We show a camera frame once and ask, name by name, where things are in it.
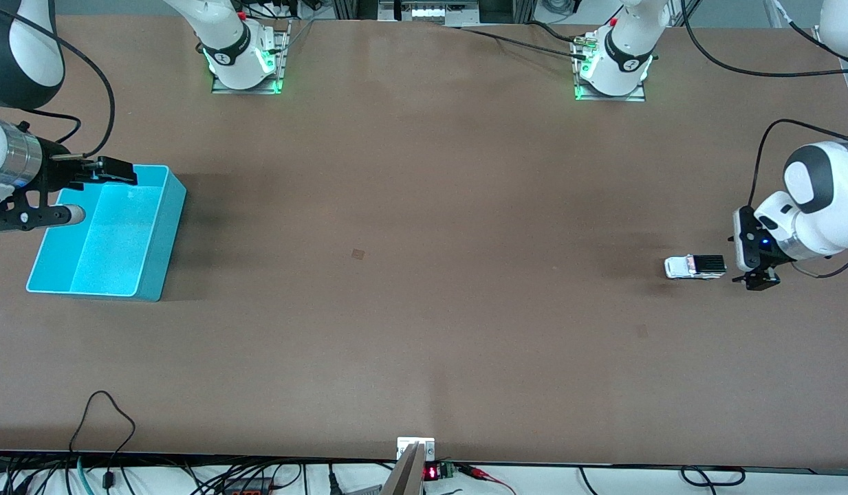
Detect white jeep toy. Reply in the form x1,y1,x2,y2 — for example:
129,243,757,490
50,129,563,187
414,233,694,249
664,254,728,280

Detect turquoise plastic bin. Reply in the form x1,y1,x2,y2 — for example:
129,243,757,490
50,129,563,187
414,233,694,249
26,162,188,303

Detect black power strip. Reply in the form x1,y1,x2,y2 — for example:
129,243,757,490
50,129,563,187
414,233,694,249
221,476,273,495

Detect lit control box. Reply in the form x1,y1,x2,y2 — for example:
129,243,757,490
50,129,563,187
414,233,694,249
379,0,479,27

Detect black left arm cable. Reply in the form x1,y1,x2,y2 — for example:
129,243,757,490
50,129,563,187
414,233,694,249
680,0,848,280

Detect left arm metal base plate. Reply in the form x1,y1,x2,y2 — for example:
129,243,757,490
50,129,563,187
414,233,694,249
573,34,646,102

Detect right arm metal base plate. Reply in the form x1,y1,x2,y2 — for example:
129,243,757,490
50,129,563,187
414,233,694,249
212,19,290,95

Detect black coiled floor cable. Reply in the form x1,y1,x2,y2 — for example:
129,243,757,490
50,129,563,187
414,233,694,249
680,465,746,488

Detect short black base cable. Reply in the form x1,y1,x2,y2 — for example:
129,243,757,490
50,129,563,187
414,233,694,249
527,19,591,44

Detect thin black looped cable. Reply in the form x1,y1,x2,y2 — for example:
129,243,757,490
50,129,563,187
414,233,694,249
69,390,137,490

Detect long black base cable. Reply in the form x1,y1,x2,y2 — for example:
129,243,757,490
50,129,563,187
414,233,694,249
458,26,589,61

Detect red clip lead wires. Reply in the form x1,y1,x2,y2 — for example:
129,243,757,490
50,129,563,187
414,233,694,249
458,464,517,495

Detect white metal bracket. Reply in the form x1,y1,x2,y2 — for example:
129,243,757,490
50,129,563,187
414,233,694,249
397,437,436,461

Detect grey camera mount bar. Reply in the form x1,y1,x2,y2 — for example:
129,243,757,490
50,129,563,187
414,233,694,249
381,443,425,495

